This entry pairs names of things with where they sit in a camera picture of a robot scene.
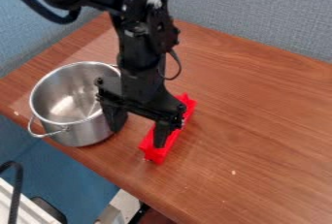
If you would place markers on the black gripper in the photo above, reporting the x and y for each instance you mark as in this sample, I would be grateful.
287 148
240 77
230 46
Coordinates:
139 94

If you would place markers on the red block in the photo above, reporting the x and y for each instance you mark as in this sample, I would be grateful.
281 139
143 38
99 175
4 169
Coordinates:
157 154

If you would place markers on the stainless steel pot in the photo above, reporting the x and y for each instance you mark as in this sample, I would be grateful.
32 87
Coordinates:
66 111

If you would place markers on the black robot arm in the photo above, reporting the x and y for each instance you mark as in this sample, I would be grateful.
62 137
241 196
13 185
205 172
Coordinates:
147 36

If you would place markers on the dark chair part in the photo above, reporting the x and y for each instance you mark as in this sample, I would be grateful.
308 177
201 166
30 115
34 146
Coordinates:
50 208

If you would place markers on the table leg frame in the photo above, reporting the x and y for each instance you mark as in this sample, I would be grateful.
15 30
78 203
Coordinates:
127 210

